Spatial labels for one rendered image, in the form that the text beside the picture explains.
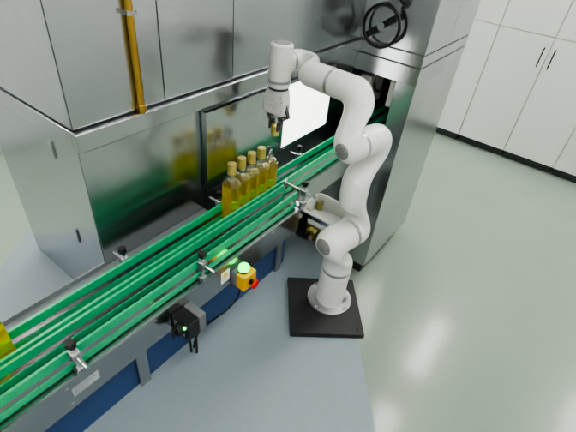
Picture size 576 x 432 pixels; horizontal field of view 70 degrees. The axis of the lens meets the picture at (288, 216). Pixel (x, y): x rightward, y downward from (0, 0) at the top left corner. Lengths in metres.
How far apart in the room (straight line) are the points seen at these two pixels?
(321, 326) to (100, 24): 1.28
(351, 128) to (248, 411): 1.00
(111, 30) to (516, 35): 4.25
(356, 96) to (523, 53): 3.80
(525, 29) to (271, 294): 3.91
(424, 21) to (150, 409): 2.02
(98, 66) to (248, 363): 1.11
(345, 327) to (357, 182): 0.64
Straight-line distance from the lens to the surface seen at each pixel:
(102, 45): 1.29
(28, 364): 1.37
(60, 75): 1.25
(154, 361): 1.62
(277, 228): 1.73
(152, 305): 1.40
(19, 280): 2.10
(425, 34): 2.29
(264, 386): 1.60
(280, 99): 1.60
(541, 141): 5.20
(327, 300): 1.77
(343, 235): 1.51
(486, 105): 5.19
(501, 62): 5.07
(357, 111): 1.32
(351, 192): 1.42
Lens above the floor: 2.14
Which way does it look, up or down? 38 degrees down
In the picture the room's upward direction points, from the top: 7 degrees clockwise
